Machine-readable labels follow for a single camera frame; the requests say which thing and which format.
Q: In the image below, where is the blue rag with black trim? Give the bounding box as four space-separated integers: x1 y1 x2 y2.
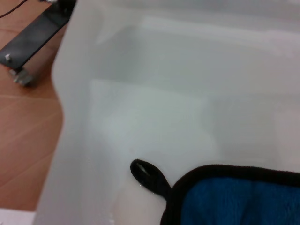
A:
130 158 300 225

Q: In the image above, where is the grey caster wheel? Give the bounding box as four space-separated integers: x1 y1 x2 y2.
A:
8 67 33 88

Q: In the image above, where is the black metal base bar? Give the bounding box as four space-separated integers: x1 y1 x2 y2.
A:
0 0 78 71

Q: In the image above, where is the white flat board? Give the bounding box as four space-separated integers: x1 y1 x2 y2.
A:
0 207 37 225

